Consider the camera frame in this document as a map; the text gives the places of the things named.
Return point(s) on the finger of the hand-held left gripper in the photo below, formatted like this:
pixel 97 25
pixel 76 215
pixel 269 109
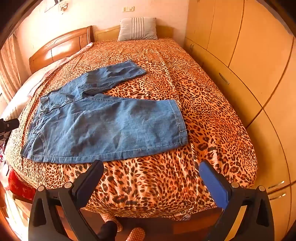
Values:
pixel 9 124

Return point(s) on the blue denim pants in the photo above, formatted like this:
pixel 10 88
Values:
pixel 104 129

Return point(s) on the polka-dot slipper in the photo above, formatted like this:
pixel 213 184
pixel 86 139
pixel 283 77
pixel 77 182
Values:
pixel 116 222
pixel 136 234

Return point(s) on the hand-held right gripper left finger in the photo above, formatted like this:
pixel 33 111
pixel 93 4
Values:
pixel 91 176

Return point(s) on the grey striped pillow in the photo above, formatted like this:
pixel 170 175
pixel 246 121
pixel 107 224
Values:
pixel 137 29

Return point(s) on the light wooden wardrobe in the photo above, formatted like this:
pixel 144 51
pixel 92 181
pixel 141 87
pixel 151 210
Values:
pixel 254 46

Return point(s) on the person's leg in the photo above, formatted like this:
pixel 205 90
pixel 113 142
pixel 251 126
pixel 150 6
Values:
pixel 107 231

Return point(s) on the carved wooden headboard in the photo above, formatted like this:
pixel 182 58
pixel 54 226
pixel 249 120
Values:
pixel 60 46

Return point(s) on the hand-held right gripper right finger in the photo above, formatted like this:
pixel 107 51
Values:
pixel 214 183

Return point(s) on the wall light switch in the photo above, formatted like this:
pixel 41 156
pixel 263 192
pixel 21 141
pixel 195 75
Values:
pixel 128 8

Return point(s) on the white pink bed quilt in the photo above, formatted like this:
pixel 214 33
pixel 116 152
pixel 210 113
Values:
pixel 23 90

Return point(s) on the light wooden headboard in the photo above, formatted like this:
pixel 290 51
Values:
pixel 104 33

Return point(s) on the leopard print blanket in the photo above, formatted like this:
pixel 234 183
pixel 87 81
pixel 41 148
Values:
pixel 185 92

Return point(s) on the red fabric bag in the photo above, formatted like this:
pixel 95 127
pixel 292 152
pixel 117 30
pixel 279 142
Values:
pixel 19 185

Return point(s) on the wall poster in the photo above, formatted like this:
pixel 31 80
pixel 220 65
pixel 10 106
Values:
pixel 55 5

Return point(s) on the patterned curtain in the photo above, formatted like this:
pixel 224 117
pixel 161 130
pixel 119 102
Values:
pixel 9 67

